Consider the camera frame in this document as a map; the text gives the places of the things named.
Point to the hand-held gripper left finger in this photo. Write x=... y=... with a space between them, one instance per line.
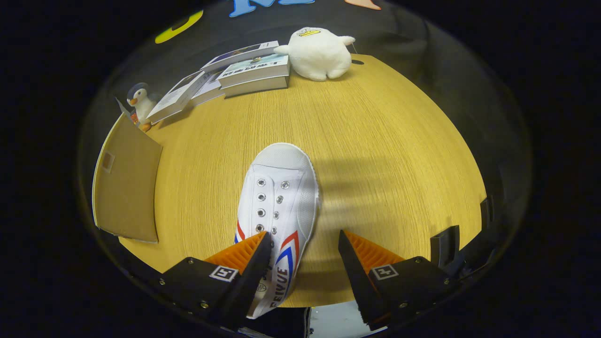
x=253 y=277

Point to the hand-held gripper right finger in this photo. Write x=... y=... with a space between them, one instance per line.
x=361 y=281

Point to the white striped canvas shoe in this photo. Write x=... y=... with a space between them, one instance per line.
x=281 y=188

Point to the beige fabric storage box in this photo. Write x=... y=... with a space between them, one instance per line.
x=127 y=188

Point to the dark furniture part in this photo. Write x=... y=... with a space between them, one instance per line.
x=445 y=246

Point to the plain white book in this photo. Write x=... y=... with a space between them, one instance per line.
x=209 y=91

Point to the white book with portrait cover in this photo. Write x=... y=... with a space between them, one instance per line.
x=176 y=98

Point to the thick book with teal cover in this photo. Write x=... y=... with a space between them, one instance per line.
x=256 y=77

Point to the penguin plush toy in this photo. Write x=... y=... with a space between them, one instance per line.
x=141 y=105

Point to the book with blue photo cover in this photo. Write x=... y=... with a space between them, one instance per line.
x=239 y=54

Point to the white duck plush toy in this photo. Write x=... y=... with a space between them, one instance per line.
x=319 y=54

